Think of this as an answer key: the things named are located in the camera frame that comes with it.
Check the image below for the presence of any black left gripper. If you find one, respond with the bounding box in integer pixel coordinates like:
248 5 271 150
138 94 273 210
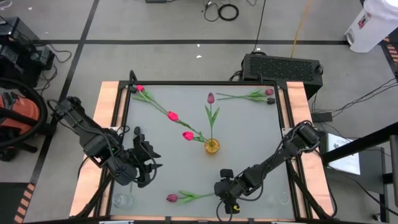
119 126 164 189

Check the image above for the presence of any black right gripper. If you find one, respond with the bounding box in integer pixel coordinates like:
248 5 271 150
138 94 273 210
213 169 250 216

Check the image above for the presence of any yellow glass vase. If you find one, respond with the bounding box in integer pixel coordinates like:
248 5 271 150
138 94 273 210
204 138 221 156

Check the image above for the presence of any clear glass vase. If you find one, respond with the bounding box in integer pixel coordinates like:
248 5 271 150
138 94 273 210
111 192 134 210
266 191 290 207

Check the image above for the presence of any small green leaf stem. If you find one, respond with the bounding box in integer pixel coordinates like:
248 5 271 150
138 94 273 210
129 86 169 114

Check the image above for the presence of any light wooden table board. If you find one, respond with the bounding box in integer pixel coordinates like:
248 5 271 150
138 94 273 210
68 80 335 222

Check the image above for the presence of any black power brick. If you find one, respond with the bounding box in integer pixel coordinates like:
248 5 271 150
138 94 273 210
311 111 334 123

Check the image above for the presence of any white paper sheet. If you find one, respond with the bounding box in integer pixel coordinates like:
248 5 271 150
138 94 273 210
325 133 361 176

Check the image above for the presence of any hazard striped tape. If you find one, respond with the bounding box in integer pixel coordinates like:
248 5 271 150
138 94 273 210
381 36 398 82
13 182 36 224

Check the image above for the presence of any black mesh computer case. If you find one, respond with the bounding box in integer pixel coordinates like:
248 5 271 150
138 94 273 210
241 52 324 101

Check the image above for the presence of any black side stand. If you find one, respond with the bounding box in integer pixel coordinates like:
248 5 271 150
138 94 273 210
321 122 398 223

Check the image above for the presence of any orange vacuum cleaner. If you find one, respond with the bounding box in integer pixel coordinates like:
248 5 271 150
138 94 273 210
0 88 42 138

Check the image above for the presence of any black computer tower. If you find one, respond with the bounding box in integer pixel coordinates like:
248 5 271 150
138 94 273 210
0 17 40 47
0 43 56 88

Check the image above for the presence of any white trash bin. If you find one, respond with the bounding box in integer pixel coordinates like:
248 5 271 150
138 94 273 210
344 0 398 54

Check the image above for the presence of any black table frame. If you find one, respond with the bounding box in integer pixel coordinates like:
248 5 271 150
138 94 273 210
76 70 338 224

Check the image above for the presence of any coiled black cable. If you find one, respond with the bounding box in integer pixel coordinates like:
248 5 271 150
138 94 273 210
216 2 240 22

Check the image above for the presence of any black hanging cable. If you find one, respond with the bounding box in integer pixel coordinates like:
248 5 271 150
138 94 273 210
251 0 267 54

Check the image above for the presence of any yellow hanging cable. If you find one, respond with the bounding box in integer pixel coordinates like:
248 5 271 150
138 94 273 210
290 0 312 59

